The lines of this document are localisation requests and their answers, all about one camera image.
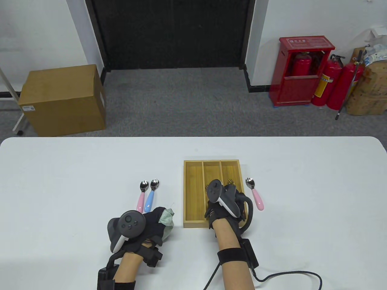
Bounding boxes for person's right hand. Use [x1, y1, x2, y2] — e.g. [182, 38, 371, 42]
[205, 202, 246, 234]

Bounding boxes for plain brown cardboard box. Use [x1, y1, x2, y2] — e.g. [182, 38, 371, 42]
[18, 64, 107, 137]

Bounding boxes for blue handle baby fork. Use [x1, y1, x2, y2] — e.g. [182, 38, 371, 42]
[144, 179, 160, 213]

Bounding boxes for worn printed cardboard box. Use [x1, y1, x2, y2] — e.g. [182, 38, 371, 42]
[345, 47, 387, 116]

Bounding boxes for red extinguisher with yellow label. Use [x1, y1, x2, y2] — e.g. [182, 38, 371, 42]
[311, 54, 345, 107]

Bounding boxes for black stick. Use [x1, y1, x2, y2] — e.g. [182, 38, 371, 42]
[335, 50, 363, 120]

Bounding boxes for green fish scale cleaning cloth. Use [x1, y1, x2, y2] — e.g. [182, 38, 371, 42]
[159, 208, 176, 240]

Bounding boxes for black round controller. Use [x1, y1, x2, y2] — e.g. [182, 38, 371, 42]
[107, 210, 147, 254]
[206, 179, 246, 218]

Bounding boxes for person's left hand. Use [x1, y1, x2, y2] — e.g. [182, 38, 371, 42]
[127, 207, 168, 250]

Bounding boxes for red fire extinguisher cabinet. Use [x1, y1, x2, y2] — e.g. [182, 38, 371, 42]
[269, 36, 335, 107]

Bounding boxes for red fire extinguisher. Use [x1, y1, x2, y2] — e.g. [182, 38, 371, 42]
[292, 52, 312, 76]
[327, 62, 365, 110]

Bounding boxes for black cable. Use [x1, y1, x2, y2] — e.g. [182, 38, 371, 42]
[204, 263, 322, 290]

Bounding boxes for white plastic bags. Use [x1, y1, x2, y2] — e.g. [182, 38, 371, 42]
[361, 26, 387, 65]

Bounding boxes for person's left forearm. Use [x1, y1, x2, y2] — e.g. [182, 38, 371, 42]
[113, 252, 142, 290]

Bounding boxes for black door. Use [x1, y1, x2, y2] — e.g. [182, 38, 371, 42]
[86, 0, 256, 72]

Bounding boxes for person's right forearm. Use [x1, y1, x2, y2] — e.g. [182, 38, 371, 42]
[213, 217, 254, 290]

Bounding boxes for wooden cutlery tray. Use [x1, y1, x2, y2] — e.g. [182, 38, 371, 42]
[183, 160, 249, 229]

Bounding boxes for white metal stand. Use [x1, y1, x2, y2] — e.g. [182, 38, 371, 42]
[0, 66, 24, 136]

